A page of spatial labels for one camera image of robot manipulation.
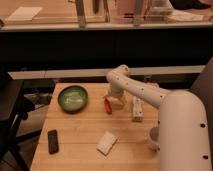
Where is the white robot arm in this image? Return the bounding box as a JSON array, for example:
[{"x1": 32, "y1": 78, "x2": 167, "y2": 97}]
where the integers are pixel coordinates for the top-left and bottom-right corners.
[{"x1": 106, "y1": 65, "x2": 213, "y2": 171}]

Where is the white bottle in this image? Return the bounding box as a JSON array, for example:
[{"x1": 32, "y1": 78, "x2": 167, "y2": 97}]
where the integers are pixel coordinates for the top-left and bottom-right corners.
[{"x1": 132, "y1": 96, "x2": 143, "y2": 122}]

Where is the white sponge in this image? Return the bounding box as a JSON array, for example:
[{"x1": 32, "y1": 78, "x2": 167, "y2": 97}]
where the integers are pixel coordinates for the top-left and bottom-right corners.
[{"x1": 96, "y1": 132, "x2": 117, "y2": 155}]

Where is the green bowl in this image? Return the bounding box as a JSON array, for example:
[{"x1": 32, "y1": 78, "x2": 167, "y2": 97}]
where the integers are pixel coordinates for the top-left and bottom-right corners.
[{"x1": 57, "y1": 85, "x2": 88, "y2": 112}]

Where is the white cup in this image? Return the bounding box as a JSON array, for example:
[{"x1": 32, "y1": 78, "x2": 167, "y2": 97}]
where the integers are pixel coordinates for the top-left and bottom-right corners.
[{"x1": 147, "y1": 127, "x2": 159, "y2": 151}]

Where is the black chair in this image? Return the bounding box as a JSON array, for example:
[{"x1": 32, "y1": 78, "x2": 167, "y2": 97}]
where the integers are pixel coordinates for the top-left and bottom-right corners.
[{"x1": 0, "y1": 71, "x2": 41, "y2": 171}]

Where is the white paper sheet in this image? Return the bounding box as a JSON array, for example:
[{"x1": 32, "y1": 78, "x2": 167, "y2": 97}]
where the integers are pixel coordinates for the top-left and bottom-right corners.
[{"x1": 5, "y1": 6, "x2": 42, "y2": 21}]

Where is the metal post left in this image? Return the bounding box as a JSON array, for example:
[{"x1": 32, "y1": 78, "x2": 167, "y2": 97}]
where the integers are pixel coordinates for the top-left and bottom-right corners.
[{"x1": 75, "y1": 0, "x2": 86, "y2": 28}]

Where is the metal post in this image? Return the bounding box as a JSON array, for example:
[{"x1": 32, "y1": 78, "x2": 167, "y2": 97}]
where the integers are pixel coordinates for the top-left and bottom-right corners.
[
  {"x1": 75, "y1": 0, "x2": 86, "y2": 28},
  {"x1": 133, "y1": 0, "x2": 142, "y2": 27}
]

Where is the metal post right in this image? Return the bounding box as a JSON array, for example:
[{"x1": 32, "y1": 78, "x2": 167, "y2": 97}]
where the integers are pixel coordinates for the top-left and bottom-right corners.
[{"x1": 133, "y1": 0, "x2": 142, "y2": 27}]

